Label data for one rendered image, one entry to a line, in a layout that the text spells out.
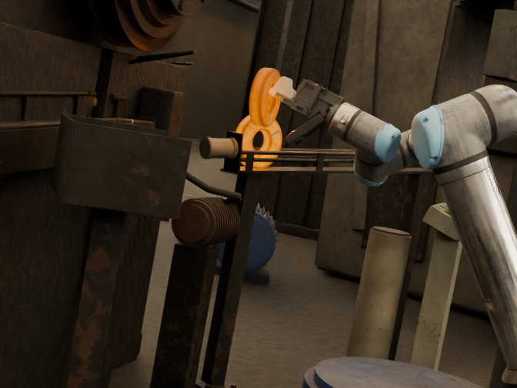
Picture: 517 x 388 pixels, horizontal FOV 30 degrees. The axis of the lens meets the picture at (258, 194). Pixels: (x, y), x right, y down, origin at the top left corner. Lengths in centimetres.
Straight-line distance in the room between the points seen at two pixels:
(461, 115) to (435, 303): 93
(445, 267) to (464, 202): 81
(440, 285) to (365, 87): 232
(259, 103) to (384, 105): 250
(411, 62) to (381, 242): 225
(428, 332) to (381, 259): 25
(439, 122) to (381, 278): 89
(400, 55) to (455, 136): 299
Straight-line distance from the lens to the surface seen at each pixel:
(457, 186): 196
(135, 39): 228
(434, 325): 278
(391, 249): 273
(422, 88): 484
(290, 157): 280
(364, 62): 497
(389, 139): 239
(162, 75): 267
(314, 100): 245
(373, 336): 277
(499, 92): 202
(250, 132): 265
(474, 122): 196
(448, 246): 275
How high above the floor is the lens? 80
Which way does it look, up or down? 5 degrees down
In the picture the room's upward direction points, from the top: 10 degrees clockwise
